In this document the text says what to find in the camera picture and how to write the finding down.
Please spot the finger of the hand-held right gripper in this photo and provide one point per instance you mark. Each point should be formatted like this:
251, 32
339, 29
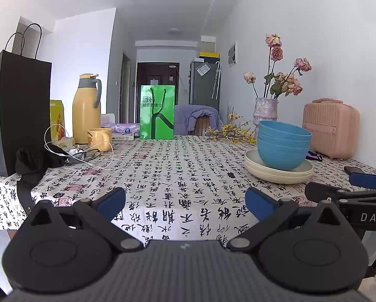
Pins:
364, 181
320, 190

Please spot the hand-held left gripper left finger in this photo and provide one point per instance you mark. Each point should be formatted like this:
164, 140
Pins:
112, 204

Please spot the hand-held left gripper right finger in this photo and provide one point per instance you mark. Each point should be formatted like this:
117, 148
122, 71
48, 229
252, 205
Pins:
260, 204

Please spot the cream plate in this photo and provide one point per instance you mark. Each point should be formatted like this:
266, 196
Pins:
282, 181
252, 159
301, 175

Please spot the blue bowl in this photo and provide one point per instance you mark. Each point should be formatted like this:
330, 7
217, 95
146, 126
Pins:
285, 142
282, 159
285, 129

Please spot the black phone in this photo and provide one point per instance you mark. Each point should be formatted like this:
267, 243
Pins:
355, 170

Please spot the grey and purple pouch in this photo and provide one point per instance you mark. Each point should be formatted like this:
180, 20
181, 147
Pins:
313, 155

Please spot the eyeglasses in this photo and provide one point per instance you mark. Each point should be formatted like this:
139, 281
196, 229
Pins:
81, 155

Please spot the pink hard case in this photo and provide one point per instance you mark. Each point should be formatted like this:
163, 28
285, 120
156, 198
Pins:
329, 125

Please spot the yellow mug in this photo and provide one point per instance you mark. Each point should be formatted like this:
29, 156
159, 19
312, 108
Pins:
100, 140

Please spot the calligraphy print tablecloth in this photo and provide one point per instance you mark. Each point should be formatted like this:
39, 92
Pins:
175, 163

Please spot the purple tissue pack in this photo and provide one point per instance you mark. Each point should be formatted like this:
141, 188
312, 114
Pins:
125, 128

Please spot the yellow flower branches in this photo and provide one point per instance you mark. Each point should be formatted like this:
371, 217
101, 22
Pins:
228, 129

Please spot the green paper bag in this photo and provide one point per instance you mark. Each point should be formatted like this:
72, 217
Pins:
147, 122

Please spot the black cloth bag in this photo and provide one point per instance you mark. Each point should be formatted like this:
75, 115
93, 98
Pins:
31, 163

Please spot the pink textured vase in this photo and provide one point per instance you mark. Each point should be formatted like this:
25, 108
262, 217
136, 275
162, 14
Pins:
265, 110

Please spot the yellow thermos jug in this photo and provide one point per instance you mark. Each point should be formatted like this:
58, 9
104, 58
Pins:
86, 113

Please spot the wooden chair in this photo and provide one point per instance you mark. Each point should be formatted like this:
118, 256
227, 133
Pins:
203, 125

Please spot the yellow snack box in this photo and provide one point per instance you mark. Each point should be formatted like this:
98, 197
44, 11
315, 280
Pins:
56, 116

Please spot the purple jacket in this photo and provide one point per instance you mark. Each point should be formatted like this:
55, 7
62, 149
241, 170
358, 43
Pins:
188, 116

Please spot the grey refrigerator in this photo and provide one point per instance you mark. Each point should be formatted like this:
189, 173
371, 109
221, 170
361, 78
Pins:
203, 91

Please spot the white umbrella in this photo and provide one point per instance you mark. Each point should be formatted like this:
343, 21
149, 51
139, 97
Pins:
217, 80

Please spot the black paper bag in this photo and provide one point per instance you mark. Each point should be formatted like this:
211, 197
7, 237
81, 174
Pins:
18, 107

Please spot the dark wooden door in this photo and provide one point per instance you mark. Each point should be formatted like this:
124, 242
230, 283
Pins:
161, 72

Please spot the dried pink roses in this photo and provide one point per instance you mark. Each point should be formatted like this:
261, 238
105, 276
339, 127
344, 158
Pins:
276, 53

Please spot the white paper sheet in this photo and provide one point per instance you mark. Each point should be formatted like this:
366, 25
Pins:
203, 69

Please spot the yellow and black box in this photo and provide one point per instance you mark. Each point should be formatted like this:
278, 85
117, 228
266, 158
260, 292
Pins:
209, 55

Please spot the white wall panel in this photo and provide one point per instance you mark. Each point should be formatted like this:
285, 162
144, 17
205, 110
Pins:
232, 54

